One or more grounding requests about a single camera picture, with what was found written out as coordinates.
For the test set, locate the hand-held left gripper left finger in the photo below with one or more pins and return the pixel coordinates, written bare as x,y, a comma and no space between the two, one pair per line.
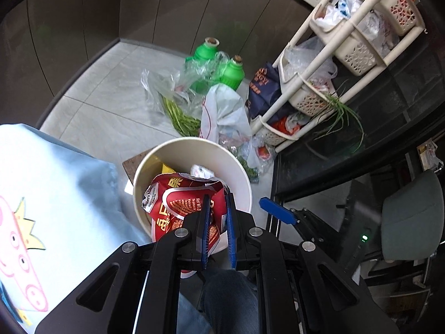
205,229

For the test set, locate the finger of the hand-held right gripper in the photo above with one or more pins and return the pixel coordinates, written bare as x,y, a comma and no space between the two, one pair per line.
278,210

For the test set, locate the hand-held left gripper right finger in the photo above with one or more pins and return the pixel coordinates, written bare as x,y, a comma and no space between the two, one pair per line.
230,229

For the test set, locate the red nut bag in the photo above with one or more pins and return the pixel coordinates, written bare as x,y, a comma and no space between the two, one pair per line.
177,198

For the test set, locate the white and orange snack wrapper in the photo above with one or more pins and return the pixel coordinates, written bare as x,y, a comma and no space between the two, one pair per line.
202,172

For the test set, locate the white round bin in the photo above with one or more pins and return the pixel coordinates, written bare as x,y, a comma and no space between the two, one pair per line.
215,156

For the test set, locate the grey chair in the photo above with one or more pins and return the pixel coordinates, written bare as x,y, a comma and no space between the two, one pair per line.
410,215

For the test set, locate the clear bag with tomato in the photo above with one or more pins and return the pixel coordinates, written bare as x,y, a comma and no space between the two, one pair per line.
262,153

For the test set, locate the person's blue jeans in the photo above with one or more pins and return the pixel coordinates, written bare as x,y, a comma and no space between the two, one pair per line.
222,295

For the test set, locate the brown cardboard piece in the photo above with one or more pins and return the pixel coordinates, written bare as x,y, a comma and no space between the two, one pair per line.
130,168

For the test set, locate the white plastic bag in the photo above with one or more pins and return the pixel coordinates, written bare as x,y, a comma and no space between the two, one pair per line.
222,111

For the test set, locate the bunch of green vegetables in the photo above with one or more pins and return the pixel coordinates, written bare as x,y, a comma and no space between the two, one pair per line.
180,118

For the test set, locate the green chives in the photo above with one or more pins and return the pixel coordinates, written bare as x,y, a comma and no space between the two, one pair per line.
342,111

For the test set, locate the navy shopping bag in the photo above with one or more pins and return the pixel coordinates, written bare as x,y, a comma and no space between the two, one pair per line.
264,87

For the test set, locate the green plastic bottle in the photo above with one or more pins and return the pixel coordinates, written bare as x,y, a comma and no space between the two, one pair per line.
205,54
233,73

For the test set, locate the beige plastic storage rack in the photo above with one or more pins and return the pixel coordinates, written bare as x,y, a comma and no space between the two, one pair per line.
313,66

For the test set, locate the crumpled clear rack bag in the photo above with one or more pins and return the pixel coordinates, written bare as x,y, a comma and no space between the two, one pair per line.
309,59

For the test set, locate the round table with cartoon cloth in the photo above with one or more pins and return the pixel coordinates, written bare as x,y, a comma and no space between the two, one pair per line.
52,181

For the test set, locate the dark kitchen cabinets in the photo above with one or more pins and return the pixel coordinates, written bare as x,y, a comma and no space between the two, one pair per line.
104,7

